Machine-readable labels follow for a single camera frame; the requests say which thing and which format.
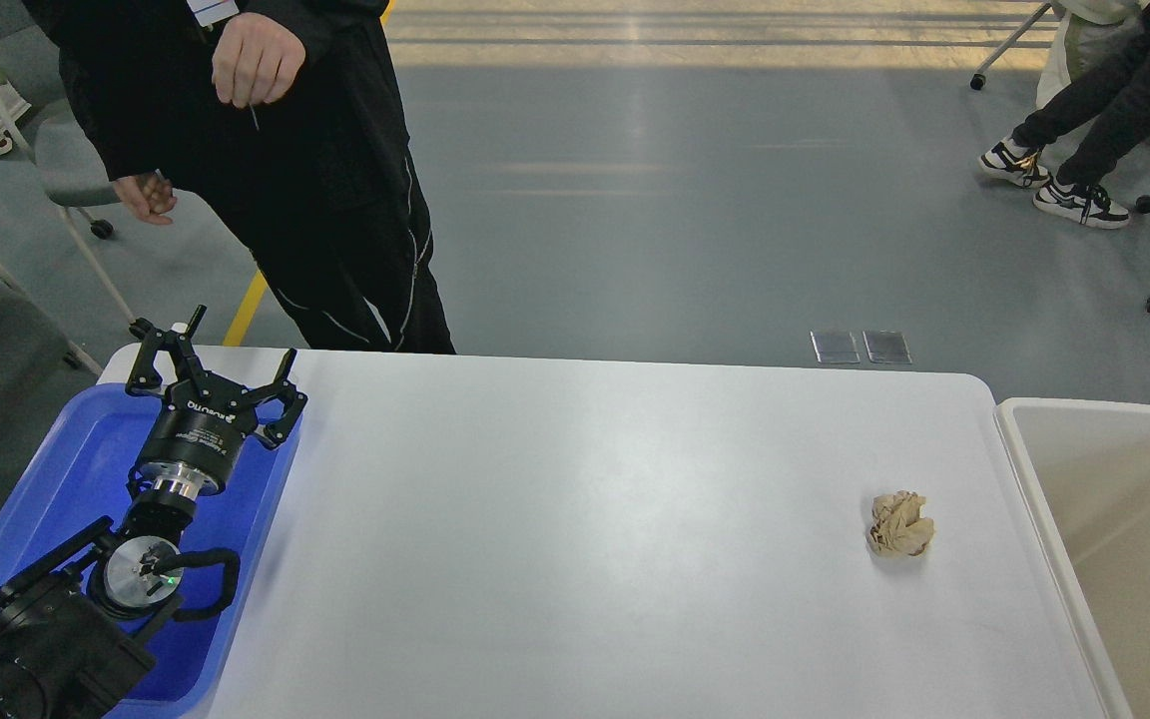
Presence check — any right metal floor plate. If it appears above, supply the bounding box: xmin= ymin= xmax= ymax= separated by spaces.
xmin=863 ymin=331 xmax=912 ymax=364

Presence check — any crumpled brown paper ball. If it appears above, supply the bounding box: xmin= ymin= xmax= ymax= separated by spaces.
xmin=866 ymin=490 xmax=935 ymax=558

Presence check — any grey chair at left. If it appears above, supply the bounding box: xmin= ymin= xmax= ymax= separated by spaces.
xmin=0 ymin=1 xmax=136 ymax=322

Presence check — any person's upper hand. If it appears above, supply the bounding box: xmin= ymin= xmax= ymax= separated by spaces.
xmin=212 ymin=12 xmax=307 ymax=109

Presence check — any white chair far right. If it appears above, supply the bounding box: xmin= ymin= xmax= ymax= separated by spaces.
xmin=968 ymin=0 xmax=1150 ymax=151

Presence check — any beige plastic bin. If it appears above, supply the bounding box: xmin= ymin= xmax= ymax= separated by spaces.
xmin=996 ymin=397 xmax=1150 ymax=718

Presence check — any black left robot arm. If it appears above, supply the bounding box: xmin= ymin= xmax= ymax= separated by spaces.
xmin=0 ymin=309 xmax=307 ymax=718

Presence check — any person's lower hand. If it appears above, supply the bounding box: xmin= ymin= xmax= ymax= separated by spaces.
xmin=112 ymin=173 xmax=177 ymax=225

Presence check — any blue plastic tray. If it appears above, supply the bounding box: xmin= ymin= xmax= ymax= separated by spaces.
xmin=0 ymin=383 xmax=299 ymax=718

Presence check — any person in black clothes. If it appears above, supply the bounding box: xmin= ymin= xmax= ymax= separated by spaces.
xmin=26 ymin=1 xmax=453 ymax=355

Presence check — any metal floor plate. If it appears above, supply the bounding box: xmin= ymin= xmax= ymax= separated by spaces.
xmin=863 ymin=331 xmax=912 ymax=364
xmin=811 ymin=331 xmax=860 ymax=364

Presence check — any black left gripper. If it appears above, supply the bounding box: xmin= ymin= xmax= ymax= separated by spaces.
xmin=125 ymin=305 xmax=307 ymax=495

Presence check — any left metal floor plate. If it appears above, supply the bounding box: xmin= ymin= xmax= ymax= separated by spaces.
xmin=811 ymin=331 xmax=860 ymax=364

